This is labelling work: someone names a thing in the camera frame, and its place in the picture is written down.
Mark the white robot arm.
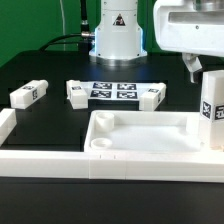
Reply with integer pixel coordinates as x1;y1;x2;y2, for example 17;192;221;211
89;0;224;82

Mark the black cable with connector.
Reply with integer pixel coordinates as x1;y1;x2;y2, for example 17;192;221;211
38;0;98;52

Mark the white thin cable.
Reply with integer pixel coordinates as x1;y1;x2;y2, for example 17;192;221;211
59;0;67;52

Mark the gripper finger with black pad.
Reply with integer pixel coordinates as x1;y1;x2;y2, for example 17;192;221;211
182;53;202;83

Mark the fiducial marker sheet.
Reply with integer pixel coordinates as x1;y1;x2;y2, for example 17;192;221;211
79;81;158;101

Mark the white U-shaped fence frame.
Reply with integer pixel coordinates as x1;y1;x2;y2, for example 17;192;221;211
0;108;224;184

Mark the white desk tabletop tray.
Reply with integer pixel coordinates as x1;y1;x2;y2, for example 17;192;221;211
84;110;221;154

